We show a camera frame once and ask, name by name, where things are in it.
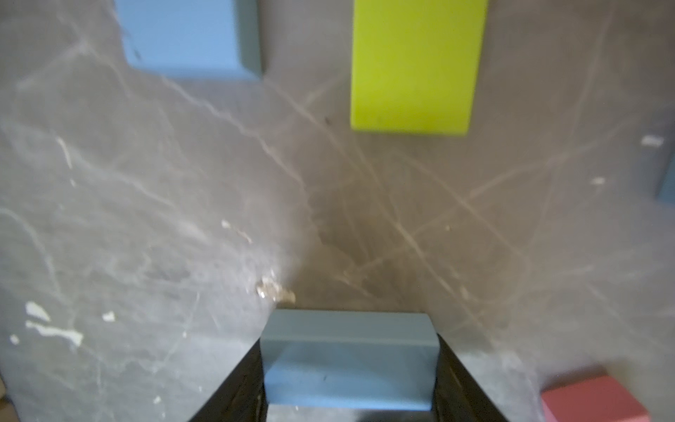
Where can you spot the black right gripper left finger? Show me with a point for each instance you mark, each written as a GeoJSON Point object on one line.
{"type": "Point", "coordinates": [241, 397]}

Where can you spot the light blue short block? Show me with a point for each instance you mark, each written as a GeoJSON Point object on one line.
{"type": "Point", "coordinates": [666, 191]}

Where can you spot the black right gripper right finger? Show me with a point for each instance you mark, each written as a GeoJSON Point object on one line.
{"type": "Point", "coordinates": [457, 397]}

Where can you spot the light blue long block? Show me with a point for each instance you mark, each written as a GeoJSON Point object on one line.
{"type": "Point", "coordinates": [209, 39]}

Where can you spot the green block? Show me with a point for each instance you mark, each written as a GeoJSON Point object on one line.
{"type": "Point", "coordinates": [415, 65]}

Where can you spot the pink block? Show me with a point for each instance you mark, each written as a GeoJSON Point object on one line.
{"type": "Point", "coordinates": [599, 399]}

